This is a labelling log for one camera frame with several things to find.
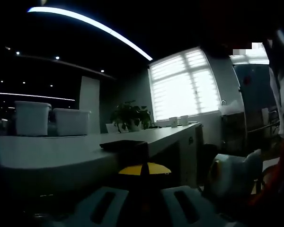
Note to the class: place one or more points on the white square pillar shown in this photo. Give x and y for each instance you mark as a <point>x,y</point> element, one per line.
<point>90,104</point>

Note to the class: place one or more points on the person's white shirt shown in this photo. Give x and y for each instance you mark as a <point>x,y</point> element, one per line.
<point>281,94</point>

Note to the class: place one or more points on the white plastic bag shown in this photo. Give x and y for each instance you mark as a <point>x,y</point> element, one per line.
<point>230,107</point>

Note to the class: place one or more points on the tall white storage bin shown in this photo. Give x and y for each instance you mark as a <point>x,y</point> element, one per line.
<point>32,118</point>

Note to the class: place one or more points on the low white storage bin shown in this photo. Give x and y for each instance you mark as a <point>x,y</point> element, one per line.
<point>71,123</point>

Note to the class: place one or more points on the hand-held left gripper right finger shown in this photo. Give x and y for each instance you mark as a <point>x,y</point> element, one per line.
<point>194,205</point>

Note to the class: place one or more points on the wide bright window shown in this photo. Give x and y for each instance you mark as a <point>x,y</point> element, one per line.
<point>184,89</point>

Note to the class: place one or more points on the curved ceiling light strip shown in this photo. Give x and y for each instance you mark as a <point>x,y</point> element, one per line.
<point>97,23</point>

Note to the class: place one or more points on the small black desk item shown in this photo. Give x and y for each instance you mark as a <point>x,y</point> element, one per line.
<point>153,127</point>

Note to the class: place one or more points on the white chair back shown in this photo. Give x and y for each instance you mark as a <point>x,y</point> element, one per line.
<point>112,128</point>

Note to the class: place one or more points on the black fixed fixture clamp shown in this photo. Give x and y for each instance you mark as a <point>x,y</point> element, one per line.
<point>132,153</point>

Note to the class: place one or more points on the grey whiteboard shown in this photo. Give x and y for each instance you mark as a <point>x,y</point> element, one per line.
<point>255,99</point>

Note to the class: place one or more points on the potted green plant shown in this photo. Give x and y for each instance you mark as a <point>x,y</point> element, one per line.
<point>130,113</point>

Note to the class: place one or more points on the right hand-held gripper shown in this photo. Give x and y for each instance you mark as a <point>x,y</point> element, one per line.
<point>232,175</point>

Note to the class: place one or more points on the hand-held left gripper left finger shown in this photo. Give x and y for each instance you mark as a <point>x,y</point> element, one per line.
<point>104,203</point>

